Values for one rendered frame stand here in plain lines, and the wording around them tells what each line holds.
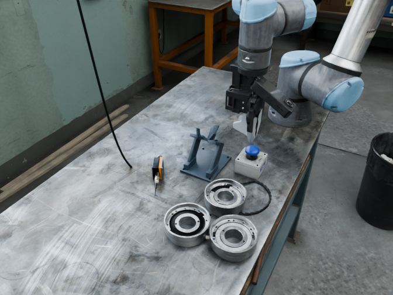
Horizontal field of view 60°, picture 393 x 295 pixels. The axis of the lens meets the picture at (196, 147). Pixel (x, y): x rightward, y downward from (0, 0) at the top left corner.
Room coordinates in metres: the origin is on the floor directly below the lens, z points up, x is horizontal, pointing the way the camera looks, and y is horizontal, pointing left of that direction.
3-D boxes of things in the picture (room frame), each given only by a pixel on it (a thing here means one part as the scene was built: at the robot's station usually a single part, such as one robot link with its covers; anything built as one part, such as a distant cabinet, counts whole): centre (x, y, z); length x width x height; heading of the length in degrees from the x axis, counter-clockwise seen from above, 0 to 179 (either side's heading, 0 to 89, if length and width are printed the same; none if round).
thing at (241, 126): (0.75, -0.12, 0.94); 0.06 x 0.03 x 0.09; 60
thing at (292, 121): (1.05, -0.33, 0.85); 0.15 x 0.15 x 0.10
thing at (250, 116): (0.74, -0.14, 0.99); 0.05 x 0.02 x 0.09; 150
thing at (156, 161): (0.71, 0.11, 0.82); 0.17 x 0.02 x 0.04; 0
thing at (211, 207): (0.62, -0.07, 0.82); 0.10 x 0.10 x 0.04
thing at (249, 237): (0.49, -0.08, 0.82); 0.08 x 0.08 x 0.02
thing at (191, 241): (0.53, 0.02, 0.82); 0.10 x 0.10 x 0.04
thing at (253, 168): (0.76, -0.16, 0.82); 0.08 x 0.07 x 0.05; 150
